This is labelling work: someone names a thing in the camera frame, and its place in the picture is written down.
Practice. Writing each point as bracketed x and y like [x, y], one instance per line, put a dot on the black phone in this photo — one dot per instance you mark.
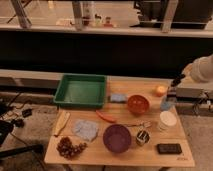
[169, 149]

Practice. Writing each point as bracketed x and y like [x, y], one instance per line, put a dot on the orange bowl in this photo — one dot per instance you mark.
[137, 104]

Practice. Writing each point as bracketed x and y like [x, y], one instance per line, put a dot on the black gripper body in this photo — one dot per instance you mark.
[177, 80]

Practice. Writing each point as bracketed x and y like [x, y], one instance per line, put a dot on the wooden spatula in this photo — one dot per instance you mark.
[61, 123]

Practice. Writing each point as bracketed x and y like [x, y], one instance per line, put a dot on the green plastic tray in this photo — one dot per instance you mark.
[81, 91]

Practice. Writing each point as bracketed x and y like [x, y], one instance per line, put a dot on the bunch of red grapes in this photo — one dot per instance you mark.
[68, 150]

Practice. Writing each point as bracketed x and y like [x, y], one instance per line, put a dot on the orange fruit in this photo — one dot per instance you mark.
[160, 90]

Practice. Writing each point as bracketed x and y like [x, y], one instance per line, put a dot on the blue plastic cup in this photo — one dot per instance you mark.
[167, 103]

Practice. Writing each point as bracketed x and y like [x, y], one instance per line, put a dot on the blue sponge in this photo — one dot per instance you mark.
[118, 98]

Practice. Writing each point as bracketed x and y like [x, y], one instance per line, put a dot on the purple bowl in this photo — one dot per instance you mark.
[117, 138]

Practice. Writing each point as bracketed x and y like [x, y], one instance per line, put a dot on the small metal can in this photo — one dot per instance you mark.
[142, 137]

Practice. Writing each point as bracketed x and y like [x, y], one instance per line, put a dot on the blue cloth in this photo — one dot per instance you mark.
[85, 129]

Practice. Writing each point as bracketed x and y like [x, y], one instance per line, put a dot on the white paper cup stack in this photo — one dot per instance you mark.
[167, 120]

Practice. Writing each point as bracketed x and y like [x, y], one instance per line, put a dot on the metal fork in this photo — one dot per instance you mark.
[146, 124]

